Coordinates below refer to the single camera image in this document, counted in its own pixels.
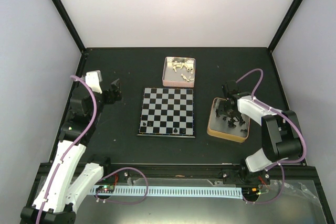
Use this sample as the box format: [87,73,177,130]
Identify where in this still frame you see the left black frame post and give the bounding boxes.
[51,0,86,52]

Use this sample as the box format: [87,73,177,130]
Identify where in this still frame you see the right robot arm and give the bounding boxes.
[216,80,307,184]

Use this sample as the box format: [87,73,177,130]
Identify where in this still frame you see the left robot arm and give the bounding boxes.
[20,76,122,223]

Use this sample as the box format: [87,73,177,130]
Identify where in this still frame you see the small green circuit board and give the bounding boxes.
[96,185,115,193]

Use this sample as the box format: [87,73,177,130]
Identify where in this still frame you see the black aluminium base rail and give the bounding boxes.
[37,163,318,185]

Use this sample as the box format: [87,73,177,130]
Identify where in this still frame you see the black frame post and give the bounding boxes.
[268,0,303,53]
[51,0,86,52]

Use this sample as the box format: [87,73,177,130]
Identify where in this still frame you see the light blue slotted cable duct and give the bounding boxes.
[89,185,243,199]

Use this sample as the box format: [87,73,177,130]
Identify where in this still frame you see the pile of white chess pieces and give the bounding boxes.
[172,61,195,82]

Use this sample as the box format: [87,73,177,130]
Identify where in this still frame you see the pink tin tray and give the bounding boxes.
[162,57,196,88]

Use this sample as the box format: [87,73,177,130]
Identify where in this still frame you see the black and grey chessboard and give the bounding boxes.
[138,87,195,138]

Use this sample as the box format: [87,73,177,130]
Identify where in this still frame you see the yellow tin tray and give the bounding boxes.
[207,98,250,143]

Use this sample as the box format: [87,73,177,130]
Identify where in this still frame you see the right black frame post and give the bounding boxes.
[268,0,303,53]

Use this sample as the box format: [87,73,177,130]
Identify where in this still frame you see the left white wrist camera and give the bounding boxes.
[85,70,103,94]

